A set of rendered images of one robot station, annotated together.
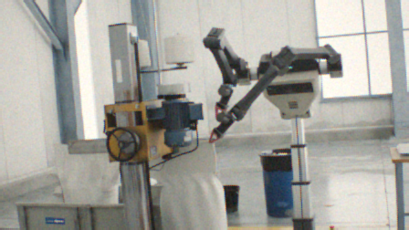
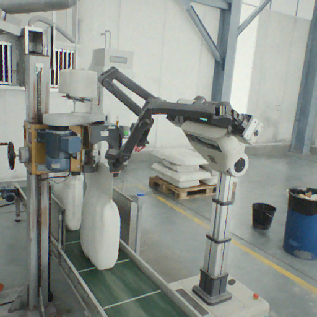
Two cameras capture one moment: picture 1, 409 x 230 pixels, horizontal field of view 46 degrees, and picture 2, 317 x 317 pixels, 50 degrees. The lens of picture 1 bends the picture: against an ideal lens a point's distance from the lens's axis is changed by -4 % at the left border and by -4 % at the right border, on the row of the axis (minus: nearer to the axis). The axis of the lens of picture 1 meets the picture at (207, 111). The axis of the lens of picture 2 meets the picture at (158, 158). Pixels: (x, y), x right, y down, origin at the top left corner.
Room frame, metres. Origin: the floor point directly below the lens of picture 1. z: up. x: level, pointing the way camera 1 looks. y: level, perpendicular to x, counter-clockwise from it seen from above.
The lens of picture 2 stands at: (1.48, -1.56, 1.64)
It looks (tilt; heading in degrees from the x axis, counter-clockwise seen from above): 12 degrees down; 38
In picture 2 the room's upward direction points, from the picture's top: 4 degrees clockwise
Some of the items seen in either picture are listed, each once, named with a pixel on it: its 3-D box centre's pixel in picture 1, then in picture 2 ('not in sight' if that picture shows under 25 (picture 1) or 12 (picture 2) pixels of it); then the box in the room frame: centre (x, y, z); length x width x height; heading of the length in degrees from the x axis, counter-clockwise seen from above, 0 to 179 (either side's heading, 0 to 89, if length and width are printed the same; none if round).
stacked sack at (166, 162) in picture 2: not in sight; (178, 163); (5.79, 1.43, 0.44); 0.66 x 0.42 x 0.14; 65
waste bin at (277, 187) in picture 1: (283, 182); (307, 223); (5.15, -0.72, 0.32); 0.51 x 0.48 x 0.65; 161
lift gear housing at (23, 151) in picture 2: (128, 141); (23, 155); (2.61, 0.43, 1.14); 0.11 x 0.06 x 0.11; 71
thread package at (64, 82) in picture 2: (137, 54); (69, 82); (2.91, 0.38, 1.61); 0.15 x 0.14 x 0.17; 71
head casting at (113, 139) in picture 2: not in sight; (98, 139); (3.12, 0.31, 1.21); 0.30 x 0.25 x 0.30; 71
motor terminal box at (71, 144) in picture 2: (195, 113); (70, 145); (2.70, 0.06, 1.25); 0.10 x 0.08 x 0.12; 6
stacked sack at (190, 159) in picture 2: not in sight; (189, 158); (5.77, 1.21, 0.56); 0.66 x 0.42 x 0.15; 161
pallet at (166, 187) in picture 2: not in sight; (192, 183); (6.11, 1.33, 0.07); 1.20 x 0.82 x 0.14; 163
